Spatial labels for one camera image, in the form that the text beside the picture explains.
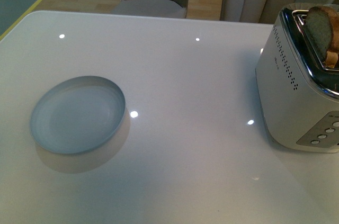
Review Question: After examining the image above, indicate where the light blue round plate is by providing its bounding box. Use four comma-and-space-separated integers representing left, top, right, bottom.
30, 76, 126, 155

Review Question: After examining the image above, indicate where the slice of brown bread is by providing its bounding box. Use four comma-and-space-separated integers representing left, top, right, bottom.
305, 6, 338, 69

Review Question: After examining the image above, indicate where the white chrome toaster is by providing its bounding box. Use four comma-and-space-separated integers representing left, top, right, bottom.
255, 4, 338, 153

